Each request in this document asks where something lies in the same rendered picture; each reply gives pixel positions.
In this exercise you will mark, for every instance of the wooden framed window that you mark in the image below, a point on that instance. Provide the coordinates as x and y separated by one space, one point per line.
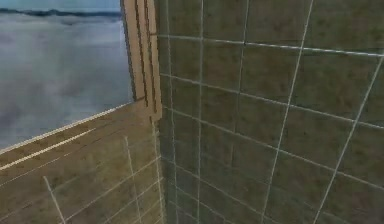
63 66

